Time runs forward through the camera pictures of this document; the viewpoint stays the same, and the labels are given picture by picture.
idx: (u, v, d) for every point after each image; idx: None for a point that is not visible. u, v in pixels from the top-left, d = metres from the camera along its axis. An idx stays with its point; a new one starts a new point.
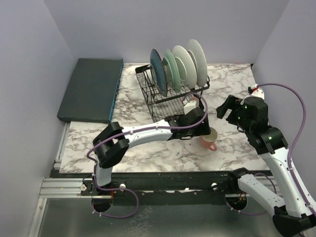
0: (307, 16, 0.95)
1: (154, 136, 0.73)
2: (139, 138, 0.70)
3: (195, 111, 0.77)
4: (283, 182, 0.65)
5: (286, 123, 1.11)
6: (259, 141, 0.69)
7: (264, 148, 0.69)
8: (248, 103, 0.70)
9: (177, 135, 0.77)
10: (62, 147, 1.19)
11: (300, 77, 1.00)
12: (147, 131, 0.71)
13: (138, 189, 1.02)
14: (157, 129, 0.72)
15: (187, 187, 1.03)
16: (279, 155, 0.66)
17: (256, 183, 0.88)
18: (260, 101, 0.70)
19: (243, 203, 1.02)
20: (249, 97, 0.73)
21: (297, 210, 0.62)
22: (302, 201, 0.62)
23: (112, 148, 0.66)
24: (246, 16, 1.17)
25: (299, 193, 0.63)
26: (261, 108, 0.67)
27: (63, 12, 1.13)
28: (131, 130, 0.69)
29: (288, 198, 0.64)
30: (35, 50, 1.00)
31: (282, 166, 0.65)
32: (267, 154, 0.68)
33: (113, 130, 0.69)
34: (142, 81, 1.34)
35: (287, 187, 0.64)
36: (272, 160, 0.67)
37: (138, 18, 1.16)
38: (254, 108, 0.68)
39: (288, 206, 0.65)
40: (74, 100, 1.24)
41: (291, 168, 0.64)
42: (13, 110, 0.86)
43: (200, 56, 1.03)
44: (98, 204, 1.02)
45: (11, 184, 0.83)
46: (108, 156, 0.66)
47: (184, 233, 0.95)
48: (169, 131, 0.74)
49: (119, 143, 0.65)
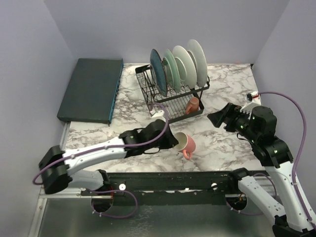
0: (307, 16, 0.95)
1: (105, 156, 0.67)
2: (84, 161, 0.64)
3: (153, 125, 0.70)
4: (286, 195, 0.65)
5: (287, 123, 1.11)
6: (264, 155, 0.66)
7: (268, 161, 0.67)
8: (257, 115, 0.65)
9: (135, 153, 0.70)
10: (62, 147, 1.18)
11: (301, 77, 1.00)
12: (94, 153, 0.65)
13: (138, 190, 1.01)
14: (106, 149, 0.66)
15: (187, 188, 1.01)
16: (285, 170, 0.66)
17: (256, 188, 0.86)
18: (269, 113, 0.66)
19: (243, 203, 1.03)
20: (257, 107, 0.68)
21: (299, 224, 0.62)
22: (304, 216, 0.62)
23: (52, 175, 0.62)
24: (246, 17, 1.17)
25: (302, 208, 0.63)
26: (270, 122, 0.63)
27: (62, 12, 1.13)
28: (72, 153, 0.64)
29: (289, 211, 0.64)
30: (35, 50, 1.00)
31: (286, 180, 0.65)
32: (272, 168, 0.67)
33: (54, 155, 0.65)
34: (142, 81, 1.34)
35: (290, 202, 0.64)
36: (276, 174, 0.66)
37: (138, 18, 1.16)
38: (261, 121, 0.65)
39: (289, 219, 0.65)
40: (74, 99, 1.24)
41: (295, 183, 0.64)
42: (13, 111, 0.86)
43: (200, 56, 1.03)
44: (98, 204, 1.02)
45: (11, 185, 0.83)
46: (51, 183, 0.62)
47: (183, 233, 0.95)
48: (120, 150, 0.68)
49: (57, 170, 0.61)
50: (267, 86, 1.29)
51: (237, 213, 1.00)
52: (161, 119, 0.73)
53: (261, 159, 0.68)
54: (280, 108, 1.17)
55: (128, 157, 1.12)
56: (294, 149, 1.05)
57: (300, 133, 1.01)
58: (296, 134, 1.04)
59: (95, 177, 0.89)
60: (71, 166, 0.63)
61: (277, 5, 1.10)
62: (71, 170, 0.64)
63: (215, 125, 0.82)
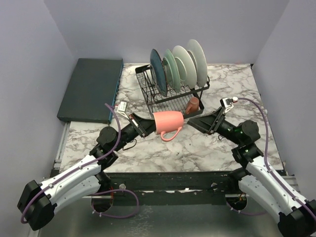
0: (307, 16, 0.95)
1: (83, 176, 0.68)
2: (63, 186, 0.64)
3: (99, 140, 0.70)
4: (268, 184, 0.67)
5: (287, 123, 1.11)
6: (240, 158, 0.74)
7: (242, 164, 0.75)
8: (245, 132, 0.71)
9: (108, 163, 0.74)
10: (62, 147, 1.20)
11: (301, 77, 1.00)
12: (70, 177, 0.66)
13: (138, 190, 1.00)
14: (81, 169, 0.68)
15: (187, 188, 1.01)
16: (258, 161, 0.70)
17: (257, 186, 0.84)
18: (256, 130, 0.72)
19: (243, 203, 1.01)
20: (246, 122, 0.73)
21: (287, 206, 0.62)
22: (290, 196, 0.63)
23: (36, 209, 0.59)
24: (246, 17, 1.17)
25: (284, 189, 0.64)
26: (255, 138, 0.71)
27: (62, 12, 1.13)
28: (50, 183, 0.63)
29: (277, 198, 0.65)
30: (35, 50, 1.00)
31: (262, 170, 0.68)
32: (248, 165, 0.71)
33: (31, 189, 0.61)
34: (142, 81, 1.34)
35: (274, 188, 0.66)
36: (252, 168, 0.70)
37: (138, 18, 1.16)
38: (248, 138, 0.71)
39: (282, 208, 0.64)
40: (74, 100, 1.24)
41: (270, 170, 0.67)
42: (13, 111, 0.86)
43: (201, 56, 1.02)
44: (98, 204, 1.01)
45: (11, 185, 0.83)
46: (36, 217, 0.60)
47: (183, 233, 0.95)
48: (96, 165, 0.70)
49: (39, 203, 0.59)
50: (267, 86, 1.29)
51: (238, 213, 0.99)
52: (105, 127, 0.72)
53: (236, 160, 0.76)
54: (280, 108, 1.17)
55: (128, 157, 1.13)
56: (294, 149, 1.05)
57: (300, 133, 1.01)
58: (296, 134, 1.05)
59: (87, 185, 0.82)
60: (52, 194, 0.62)
61: (277, 5, 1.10)
62: (54, 199, 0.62)
63: (208, 131, 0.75)
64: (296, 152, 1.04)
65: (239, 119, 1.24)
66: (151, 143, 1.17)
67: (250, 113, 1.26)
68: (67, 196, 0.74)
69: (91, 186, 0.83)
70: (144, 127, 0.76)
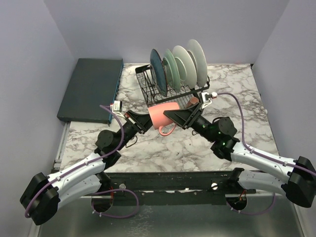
0: (307, 16, 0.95)
1: (89, 172, 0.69)
2: (70, 180, 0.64)
3: (98, 144, 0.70)
4: (258, 165, 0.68)
5: (287, 122, 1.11)
6: (222, 154, 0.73)
7: (227, 158, 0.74)
8: (223, 131, 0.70)
9: (111, 162, 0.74)
10: (62, 147, 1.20)
11: (301, 77, 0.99)
12: (77, 172, 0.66)
13: (138, 189, 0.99)
14: (87, 165, 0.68)
15: (187, 188, 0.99)
16: (239, 148, 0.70)
17: (254, 175, 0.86)
18: (231, 125, 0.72)
19: (243, 203, 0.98)
20: (220, 120, 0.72)
21: (284, 175, 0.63)
22: (280, 164, 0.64)
23: (42, 201, 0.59)
24: (246, 17, 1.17)
25: (273, 161, 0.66)
26: (233, 134, 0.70)
27: (62, 12, 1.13)
28: (58, 176, 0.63)
29: (272, 172, 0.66)
30: (35, 50, 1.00)
31: (246, 154, 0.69)
32: (233, 156, 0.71)
33: (38, 182, 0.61)
34: (142, 81, 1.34)
35: (264, 165, 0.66)
36: (237, 156, 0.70)
37: (138, 18, 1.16)
38: (227, 136, 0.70)
39: (281, 179, 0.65)
40: (74, 100, 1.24)
41: (252, 150, 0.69)
42: (13, 110, 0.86)
43: (200, 56, 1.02)
44: (98, 204, 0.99)
45: (11, 185, 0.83)
46: (41, 209, 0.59)
47: (183, 233, 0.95)
48: (101, 163, 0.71)
49: (47, 194, 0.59)
50: (267, 86, 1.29)
51: (238, 212, 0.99)
52: (101, 131, 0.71)
53: (219, 157, 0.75)
54: (280, 108, 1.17)
55: (128, 157, 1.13)
56: (294, 149, 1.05)
57: (300, 133, 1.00)
58: (295, 134, 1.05)
59: (88, 183, 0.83)
60: (59, 187, 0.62)
61: (277, 5, 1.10)
62: (60, 192, 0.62)
63: (182, 126, 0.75)
64: (296, 152, 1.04)
65: (239, 119, 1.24)
66: (151, 143, 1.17)
67: (250, 113, 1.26)
68: (69, 193, 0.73)
69: (92, 184, 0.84)
70: (142, 124, 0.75)
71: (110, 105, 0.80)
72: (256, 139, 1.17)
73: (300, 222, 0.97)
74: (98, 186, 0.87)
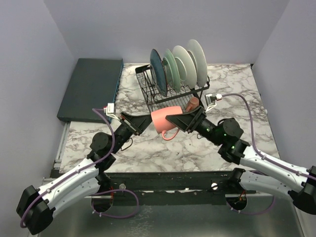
0: (307, 16, 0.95)
1: (81, 180, 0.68)
2: (61, 190, 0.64)
3: (93, 146, 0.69)
4: (269, 171, 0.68)
5: (287, 122, 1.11)
6: (231, 158, 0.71)
7: (236, 162, 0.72)
8: (229, 132, 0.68)
9: (105, 166, 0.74)
10: (62, 147, 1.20)
11: (301, 77, 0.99)
12: (67, 181, 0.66)
13: (138, 189, 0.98)
14: (79, 173, 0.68)
15: (187, 188, 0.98)
16: (250, 153, 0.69)
17: (257, 178, 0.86)
18: (237, 126, 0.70)
19: (243, 203, 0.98)
20: (225, 122, 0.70)
21: (296, 184, 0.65)
22: (293, 173, 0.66)
23: (34, 214, 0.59)
24: (246, 17, 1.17)
25: (286, 170, 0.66)
26: (239, 136, 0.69)
27: (62, 12, 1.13)
28: (48, 188, 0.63)
29: (282, 179, 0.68)
30: (35, 50, 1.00)
31: (257, 160, 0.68)
32: (242, 161, 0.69)
33: (29, 195, 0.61)
34: (142, 81, 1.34)
35: (276, 173, 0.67)
36: (247, 161, 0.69)
37: (138, 18, 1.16)
38: (233, 138, 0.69)
39: (291, 187, 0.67)
40: (74, 100, 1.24)
41: (264, 157, 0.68)
42: (13, 110, 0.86)
43: (200, 56, 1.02)
44: (98, 204, 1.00)
45: (11, 184, 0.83)
46: (35, 221, 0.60)
47: (183, 233, 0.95)
48: (93, 169, 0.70)
49: (38, 208, 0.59)
50: (267, 86, 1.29)
51: (238, 212, 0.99)
52: (96, 134, 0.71)
53: (228, 161, 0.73)
54: (280, 108, 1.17)
55: (128, 157, 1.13)
56: (294, 149, 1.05)
57: (300, 133, 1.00)
58: (295, 134, 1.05)
59: (86, 187, 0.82)
60: (50, 199, 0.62)
61: (277, 5, 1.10)
62: (52, 203, 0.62)
63: (184, 131, 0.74)
64: (296, 151, 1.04)
65: (239, 119, 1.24)
66: (151, 143, 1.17)
67: (250, 113, 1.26)
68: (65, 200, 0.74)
69: (90, 187, 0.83)
70: (137, 125, 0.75)
71: (103, 108, 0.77)
72: (256, 139, 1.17)
73: (300, 223, 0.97)
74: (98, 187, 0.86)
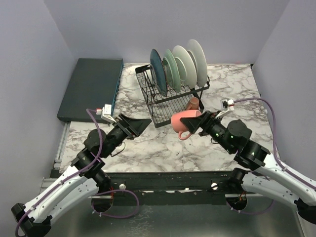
0: (307, 15, 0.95)
1: (66, 190, 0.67)
2: (46, 206, 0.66)
3: (87, 143, 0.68)
4: (287, 183, 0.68)
5: (287, 122, 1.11)
6: (248, 163, 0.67)
7: (253, 167, 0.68)
8: (235, 134, 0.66)
9: (93, 171, 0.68)
10: (62, 147, 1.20)
11: (301, 76, 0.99)
12: (52, 195, 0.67)
13: (138, 190, 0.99)
14: (63, 184, 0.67)
15: (187, 188, 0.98)
16: (270, 163, 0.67)
17: (261, 182, 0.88)
18: (244, 127, 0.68)
19: (243, 203, 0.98)
20: (231, 123, 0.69)
21: (313, 199, 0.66)
22: (312, 189, 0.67)
23: (25, 228, 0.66)
24: (246, 16, 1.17)
25: (306, 184, 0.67)
26: (248, 137, 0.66)
27: (62, 12, 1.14)
28: (31, 207, 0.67)
29: (298, 192, 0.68)
30: (35, 50, 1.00)
31: (278, 171, 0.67)
32: (259, 168, 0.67)
33: (17, 213, 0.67)
34: (142, 81, 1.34)
35: (295, 186, 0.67)
36: (266, 170, 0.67)
37: (138, 18, 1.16)
38: (242, 138, 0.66)
39: (304, 199, 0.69)
40: (74, 100, 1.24)
41: (286, 169, 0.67)
42: (13, 110, 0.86)
43: (200, 56, 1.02)
44: (98, 204, 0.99)
45: (11, 184, 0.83)
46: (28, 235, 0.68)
47: (183, 233, 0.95)
48: (79, 177, 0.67)
49: (26, 224, 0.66)
50: (267, 86, 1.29)
51: (237, 212, 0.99)
52: (93, 130, 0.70)
53: (245, 167, 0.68)
54: (280, 108, 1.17)
55: (128, 157, 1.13)
56: (294, 149, 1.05)
57: (301, 133, 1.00)
58: (295, 134, 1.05)
59: (83, 191, 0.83)
60: (35, 216, 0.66)
61: (277, 5, 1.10)
62: (40, 218, 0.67)
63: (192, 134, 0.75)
64: (296, 151, 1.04)
65: (239, 119, 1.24)
66: (151, 143, 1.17)
67: (250, 113, 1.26)
68: (62, 207, 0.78)
69: (88, 191, 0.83)
70: (135, 128, 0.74)
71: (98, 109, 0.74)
72: (256, 139, 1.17)
73: (300, 221, 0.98)
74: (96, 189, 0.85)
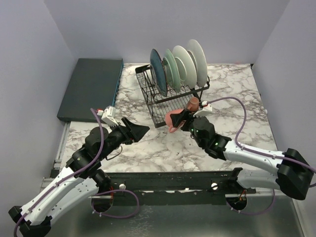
0: (307, 15, 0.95)
1: (62, 192, 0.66)
2: (42, 209, 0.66)
3: (88, 140, 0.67)
4: (250, 160, 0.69)
5: (287, 122, 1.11)
6: (216, 153, 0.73)
7: (221, 156, 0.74)
8: (198, 128, 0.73)
9: (90, 170, 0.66)
10: (62, 147, 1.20)
11: (301, 76, 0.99)
12: (48, 198, 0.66)
13: (138, 189, 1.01)
14: (58, 186, 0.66)
15: (187, 188, 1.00)
16: (230, 147, 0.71)
17: (252, 173, 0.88)
18: (205, 121, 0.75)
19: (243, 203, 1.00)
20: (195, 120, 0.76)
21: (273, 167, 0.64)
22: (269, 157, 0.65)
23: (23, 231, 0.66)
24: (246, 16, 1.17)
25: (262, 155, 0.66)
26: (210, 129, 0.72)
27: (62, 12, 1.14)
28: (27, 210, 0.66)
29: (263, 167, 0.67)
30: (35, 49, 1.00)
31: (237, 151, 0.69)
32: (227, 155, 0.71)
33: (14, 216, 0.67)
34: (142, 81, 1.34)
35: (254, 161, 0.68)
36: (229, 154, 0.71)
37: (138, 18, 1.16)
38: (204, 132, 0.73)
39: (273, 173, 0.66)
40: (74, 100, 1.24)
41: (242, 146, 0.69)
42: (13, 109, 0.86)
43: (200, 56, 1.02)
44: (98, 204, 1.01)
45: (11, 184, 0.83)
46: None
47: (183, 233, 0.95)
48: (73, 178, 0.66)
49: (24, 227, 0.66)
50: (267, 86, 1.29)
51: (238, 213, 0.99)
52: (96, 127, 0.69)
53: (214, 157, 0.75)
54: (280, 108, 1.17)
55: (128, 157, 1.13)
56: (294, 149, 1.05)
57: (301, 133, 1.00)
58: (295, 134, 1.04)
59: (83, 191, 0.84)
60: (32, 218, 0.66)
61: (277, 5, 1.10)
62: (37, 220, 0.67)
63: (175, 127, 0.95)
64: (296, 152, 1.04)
65: (239, 119, 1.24)
66: (151, 143, 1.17)
67: (250, 113, 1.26)
68: (62, 207, 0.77)
69: (88, 191, 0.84)
70: (135, 132, 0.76)
71: (98, 110, 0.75)
72: (256, 139, 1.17)
73: (298, 217, 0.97)
74: (96, 188, 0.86)
